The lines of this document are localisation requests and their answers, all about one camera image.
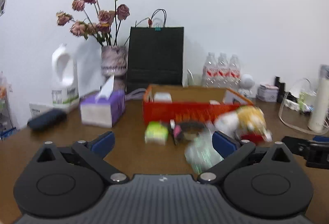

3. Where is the white detergent jug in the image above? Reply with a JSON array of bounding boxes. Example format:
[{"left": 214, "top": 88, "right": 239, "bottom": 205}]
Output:
[{"left": 51, "top": 44, "right": 79, "bottom": 112}]

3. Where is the dried rose bouquet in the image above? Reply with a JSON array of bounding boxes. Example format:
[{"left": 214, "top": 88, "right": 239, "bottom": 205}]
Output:
[{"left": 56, "top": 0, "right": 130, "bottom": 47}]

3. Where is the purple white vase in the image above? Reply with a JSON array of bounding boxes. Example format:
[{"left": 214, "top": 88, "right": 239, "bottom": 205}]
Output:
[{"left": 101, "top": 46, "right": 127, "bottom": 90}]

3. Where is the yellow white plush toy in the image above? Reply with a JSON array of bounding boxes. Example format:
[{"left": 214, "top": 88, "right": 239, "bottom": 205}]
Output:
[{"left": 214, "top": 106, "right": 272, "bottom": 142}]

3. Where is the black paper bag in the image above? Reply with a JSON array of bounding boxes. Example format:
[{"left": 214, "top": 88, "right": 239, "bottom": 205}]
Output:
[{"left": 126, "top": 27, "right": 184, "bottom": 93}]

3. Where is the red small box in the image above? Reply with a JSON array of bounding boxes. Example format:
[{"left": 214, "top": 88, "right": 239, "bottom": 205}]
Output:
[{"left": 240, "top": 133, "right": 265, "bottom": 145}]

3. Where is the clear glass cup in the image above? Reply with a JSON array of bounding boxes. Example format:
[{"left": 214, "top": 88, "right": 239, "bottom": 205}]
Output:
[{"left": 187, "top": 69, "right": 202, "bottom": 86}]

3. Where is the purple tissue box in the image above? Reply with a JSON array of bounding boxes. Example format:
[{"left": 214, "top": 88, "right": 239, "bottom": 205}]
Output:
[{"left": 80, "top": 90, "right": 125, "bottom": 128}]

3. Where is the white thermos bottle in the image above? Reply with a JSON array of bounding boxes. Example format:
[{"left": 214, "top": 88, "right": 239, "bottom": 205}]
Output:
[{"left": 308, "top": 64, "right": 329, "bottom": 133}]

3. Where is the small grey tin box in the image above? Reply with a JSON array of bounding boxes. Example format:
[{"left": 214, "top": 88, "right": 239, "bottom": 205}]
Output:
[{"left": 256, "top": 84, "right": 279, "bottom": 102}]

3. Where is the dark blue case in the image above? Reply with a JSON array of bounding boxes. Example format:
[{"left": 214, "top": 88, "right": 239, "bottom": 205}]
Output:
[{"left": 27, "top": 109, "right": 67, "bottom": 131}]

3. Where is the purple cable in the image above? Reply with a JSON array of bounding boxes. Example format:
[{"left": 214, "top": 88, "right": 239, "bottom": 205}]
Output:
[{"left": 125, "top": 88, "right": 147, "bottom": 101}]

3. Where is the clear plastic bag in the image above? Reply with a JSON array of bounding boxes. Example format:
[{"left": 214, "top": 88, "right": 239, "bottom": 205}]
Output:
[{"left": 185, "top": 129, "right": 224, "bottom": 175}]

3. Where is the white pack in box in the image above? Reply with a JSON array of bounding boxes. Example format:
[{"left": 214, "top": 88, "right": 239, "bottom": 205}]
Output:
[{"left": 153, "top": 92, "right": 172, "bottom": 103}]

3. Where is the right water bottle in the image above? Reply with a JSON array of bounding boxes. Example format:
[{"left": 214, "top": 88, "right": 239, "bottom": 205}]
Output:
[{"left": 229, "top": 54, "right": 241, "bottom": 90}]

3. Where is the white power strip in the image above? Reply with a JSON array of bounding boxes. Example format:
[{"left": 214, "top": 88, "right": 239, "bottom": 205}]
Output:
[{"left": 284, "top": 99, "right": 313, "bottom": 113}]

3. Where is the middle water bottle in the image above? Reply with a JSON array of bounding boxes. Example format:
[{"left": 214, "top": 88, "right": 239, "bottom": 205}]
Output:
[{"left": 218, "top": 53, "right": 229, "bottom": 88}]

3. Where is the water bottle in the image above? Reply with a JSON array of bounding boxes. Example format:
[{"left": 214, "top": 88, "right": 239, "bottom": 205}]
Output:
[
  {"left": 201, "top": 52, "right": 218, "bottom": 87},
  {"left": 218, "top": 53, "right": 229, "bottom": 88},
  {"left": 229, "top": 54, "right": 241, "bottom": 90}
]

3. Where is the white robot figurine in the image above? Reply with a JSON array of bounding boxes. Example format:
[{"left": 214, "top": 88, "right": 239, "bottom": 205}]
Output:
[{"left": 237, "top": 74, "right": 255, "bottom": 98}]

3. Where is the red cardboard box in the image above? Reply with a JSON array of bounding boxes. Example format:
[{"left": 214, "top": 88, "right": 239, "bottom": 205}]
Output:
[{"left": 143, "top": 85, "right": 253, "bottom": 123}]

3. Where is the left water bottle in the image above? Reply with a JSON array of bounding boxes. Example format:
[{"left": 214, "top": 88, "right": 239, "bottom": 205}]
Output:
[{"left": 201, "top": 52, "right": 218, "bottom": 87}]

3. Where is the green yellow tissue pack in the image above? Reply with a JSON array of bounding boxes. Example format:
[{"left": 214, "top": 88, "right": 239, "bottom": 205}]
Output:
[{"left": 144, "top": 122, "right": 169, "bottom": 145}]

